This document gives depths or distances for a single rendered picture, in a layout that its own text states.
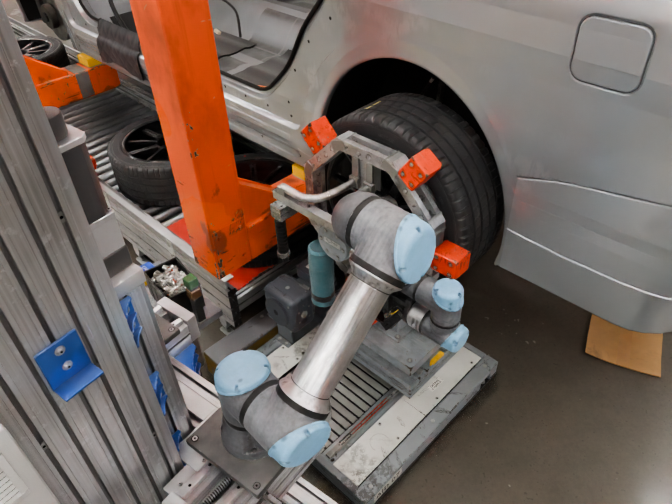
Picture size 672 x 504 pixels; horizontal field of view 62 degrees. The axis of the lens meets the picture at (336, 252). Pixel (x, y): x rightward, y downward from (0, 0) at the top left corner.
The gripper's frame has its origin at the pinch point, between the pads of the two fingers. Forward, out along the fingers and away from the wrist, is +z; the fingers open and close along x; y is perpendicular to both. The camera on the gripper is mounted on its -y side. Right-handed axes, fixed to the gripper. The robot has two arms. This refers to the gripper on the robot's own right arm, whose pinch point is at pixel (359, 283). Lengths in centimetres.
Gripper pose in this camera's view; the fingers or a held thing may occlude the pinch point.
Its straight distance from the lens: 164.2
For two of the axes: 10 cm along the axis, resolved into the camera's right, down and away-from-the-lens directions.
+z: -7.1, -4.3, 5.5
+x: -7.0, 4.8, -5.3
